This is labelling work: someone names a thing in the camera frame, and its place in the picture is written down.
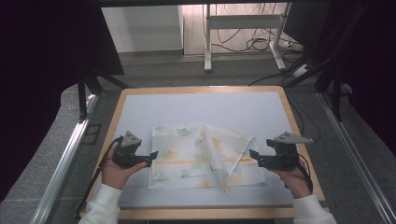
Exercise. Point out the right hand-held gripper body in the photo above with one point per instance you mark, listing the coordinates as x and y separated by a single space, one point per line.
285 155

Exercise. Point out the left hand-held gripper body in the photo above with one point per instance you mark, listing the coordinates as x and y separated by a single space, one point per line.
126 154

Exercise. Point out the white leaf-print cloth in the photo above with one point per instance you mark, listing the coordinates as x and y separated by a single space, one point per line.
193 155

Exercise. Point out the person's left hand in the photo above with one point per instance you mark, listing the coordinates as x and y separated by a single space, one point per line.
113 174

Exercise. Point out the person's right hand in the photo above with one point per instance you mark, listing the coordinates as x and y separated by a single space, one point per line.
295 183

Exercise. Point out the dark floor grate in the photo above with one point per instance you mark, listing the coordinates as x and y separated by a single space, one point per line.
91 133

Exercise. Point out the wooden-edged white table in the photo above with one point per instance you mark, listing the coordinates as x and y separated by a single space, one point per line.
202 107

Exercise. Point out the black metal stand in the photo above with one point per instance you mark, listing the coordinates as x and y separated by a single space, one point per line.
90 84
333 71

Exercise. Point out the white power adapter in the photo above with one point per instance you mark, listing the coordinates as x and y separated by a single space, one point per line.
301 70

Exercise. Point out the white power strip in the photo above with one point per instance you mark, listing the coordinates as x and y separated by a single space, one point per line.
292 45

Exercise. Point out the dark curtain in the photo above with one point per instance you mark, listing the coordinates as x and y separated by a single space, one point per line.
34 77
370 62

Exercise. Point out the white cabinet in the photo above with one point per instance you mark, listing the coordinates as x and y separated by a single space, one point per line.
141 28

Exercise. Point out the aluminium rail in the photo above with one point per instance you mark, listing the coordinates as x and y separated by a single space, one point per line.
62 161
355 149

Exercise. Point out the white metal desk frame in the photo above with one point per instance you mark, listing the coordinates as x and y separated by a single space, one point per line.
243 21

